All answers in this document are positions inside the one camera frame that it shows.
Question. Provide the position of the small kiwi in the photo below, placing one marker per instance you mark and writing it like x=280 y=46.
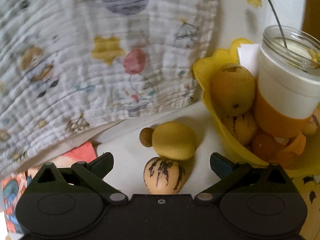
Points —
x=145 y=137

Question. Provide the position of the yellow round fruit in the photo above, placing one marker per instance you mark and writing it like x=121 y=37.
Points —
x=175 y=140

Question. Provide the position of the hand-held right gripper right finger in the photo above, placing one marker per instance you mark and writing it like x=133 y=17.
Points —
x=218 y=164

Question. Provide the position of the pale striped pepino melon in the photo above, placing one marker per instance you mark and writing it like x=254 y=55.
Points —
x=312 y=127
x=162 y=177
x=240 y=128

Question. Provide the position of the yellow plastic bowl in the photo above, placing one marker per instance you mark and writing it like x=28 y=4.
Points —
x=215 y=120

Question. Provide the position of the small orange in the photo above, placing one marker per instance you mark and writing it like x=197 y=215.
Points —
x=263 y=143

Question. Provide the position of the white paper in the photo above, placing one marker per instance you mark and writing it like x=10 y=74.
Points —
x=247 y=55

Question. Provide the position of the printed white blanket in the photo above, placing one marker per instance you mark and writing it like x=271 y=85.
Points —
x=100 y=55

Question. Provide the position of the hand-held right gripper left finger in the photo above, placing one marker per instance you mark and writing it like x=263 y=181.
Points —
x=100 y=166

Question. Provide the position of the yellow mango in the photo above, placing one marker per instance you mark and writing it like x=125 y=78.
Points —
x=231 y=90

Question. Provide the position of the white and orange jar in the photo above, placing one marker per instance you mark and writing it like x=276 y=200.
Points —
x=282 y=85

